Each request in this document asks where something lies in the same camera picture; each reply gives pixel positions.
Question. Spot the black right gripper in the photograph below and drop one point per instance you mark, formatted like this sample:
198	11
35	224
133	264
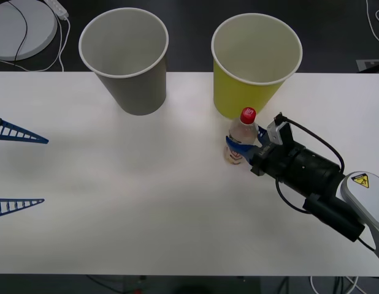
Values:
269	159

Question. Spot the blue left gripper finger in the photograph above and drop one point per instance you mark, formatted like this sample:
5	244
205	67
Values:
2	205
11	132

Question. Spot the clear bottle with red cap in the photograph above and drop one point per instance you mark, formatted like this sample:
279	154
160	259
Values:
243	130

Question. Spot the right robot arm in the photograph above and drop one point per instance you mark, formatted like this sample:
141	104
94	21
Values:
315	171

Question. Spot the yellow-green plastic waste bin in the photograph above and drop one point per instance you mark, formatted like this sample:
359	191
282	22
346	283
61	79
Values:
238	92

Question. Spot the round pale grey disc base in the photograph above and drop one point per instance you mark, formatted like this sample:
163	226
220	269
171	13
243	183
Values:
39	30

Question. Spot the grey plastic waste bin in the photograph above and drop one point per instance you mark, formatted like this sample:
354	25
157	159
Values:
137	92

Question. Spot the white power strip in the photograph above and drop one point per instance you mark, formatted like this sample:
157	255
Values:
59	8

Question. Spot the grey floor marker tag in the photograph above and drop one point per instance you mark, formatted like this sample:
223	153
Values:
365	65

